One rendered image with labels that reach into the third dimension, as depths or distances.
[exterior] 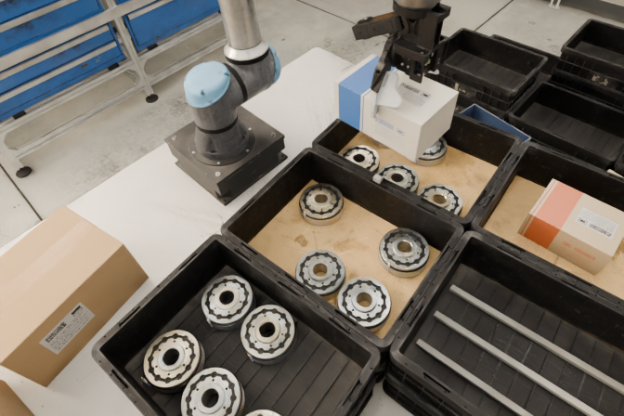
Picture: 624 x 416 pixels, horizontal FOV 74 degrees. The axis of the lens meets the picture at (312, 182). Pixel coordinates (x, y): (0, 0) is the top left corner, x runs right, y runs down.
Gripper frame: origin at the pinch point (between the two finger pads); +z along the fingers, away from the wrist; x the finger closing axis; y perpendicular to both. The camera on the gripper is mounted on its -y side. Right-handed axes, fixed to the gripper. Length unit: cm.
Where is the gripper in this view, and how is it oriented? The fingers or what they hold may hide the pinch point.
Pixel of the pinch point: (393, 97)
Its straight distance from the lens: 83.4
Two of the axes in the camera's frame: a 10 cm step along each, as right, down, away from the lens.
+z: 0.5, 6.4, 7.6
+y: 7.2, 5.0, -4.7
